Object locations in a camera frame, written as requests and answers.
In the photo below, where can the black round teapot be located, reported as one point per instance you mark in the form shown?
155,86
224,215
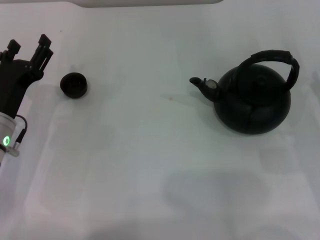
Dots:
252,105

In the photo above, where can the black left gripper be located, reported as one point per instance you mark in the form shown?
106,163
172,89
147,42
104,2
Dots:
12,82

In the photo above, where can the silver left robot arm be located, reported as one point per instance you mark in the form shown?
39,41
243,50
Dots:
6,135

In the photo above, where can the small black teacup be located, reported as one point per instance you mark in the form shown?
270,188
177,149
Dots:
74,86

